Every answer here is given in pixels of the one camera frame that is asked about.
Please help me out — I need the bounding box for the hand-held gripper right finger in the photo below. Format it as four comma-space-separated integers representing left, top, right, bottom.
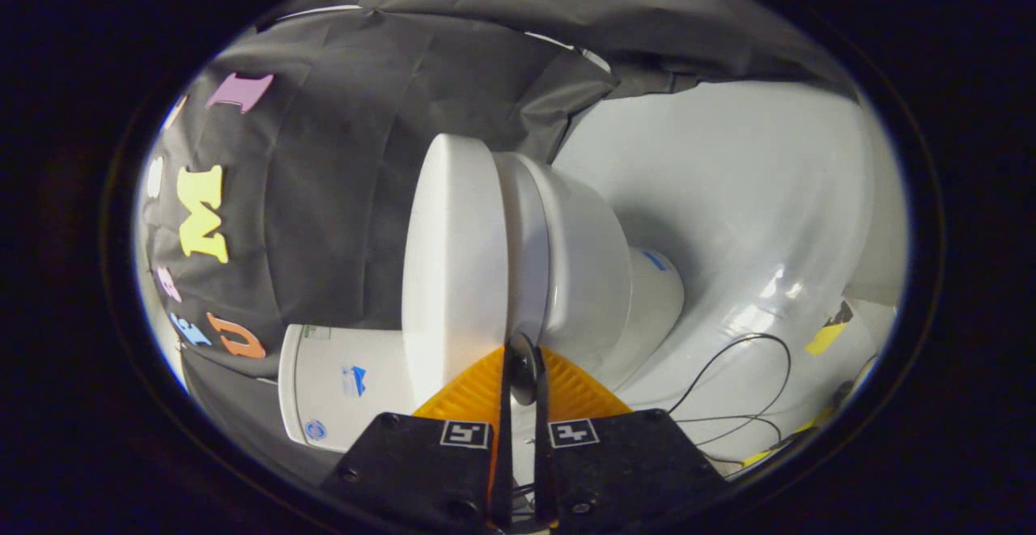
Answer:
530, 345, 729, 529

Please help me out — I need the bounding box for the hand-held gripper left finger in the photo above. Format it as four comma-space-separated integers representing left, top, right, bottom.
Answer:
320, 345, 515, 533

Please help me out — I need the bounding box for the white toilet lid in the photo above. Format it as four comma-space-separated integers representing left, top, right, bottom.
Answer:
402, 134, 545, 408

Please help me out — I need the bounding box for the white toilet tank cover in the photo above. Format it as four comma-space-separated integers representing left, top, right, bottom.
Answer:
278, 324, 305, 447

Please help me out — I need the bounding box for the white toilet body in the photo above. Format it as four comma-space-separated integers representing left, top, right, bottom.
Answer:
278, 153, 686, 453

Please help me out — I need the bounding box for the white toilet seat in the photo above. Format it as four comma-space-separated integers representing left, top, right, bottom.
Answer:
492, 152, 553, 351

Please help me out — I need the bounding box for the yellow floor tape strip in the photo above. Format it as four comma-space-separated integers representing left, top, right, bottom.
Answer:
805, 322, 847, 357

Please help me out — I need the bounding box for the black backdrop cloth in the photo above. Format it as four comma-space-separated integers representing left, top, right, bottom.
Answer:
142, 0, 860, 465

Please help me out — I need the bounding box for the thin black cable bundle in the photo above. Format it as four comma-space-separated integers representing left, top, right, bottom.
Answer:
668, 333, 794, 448

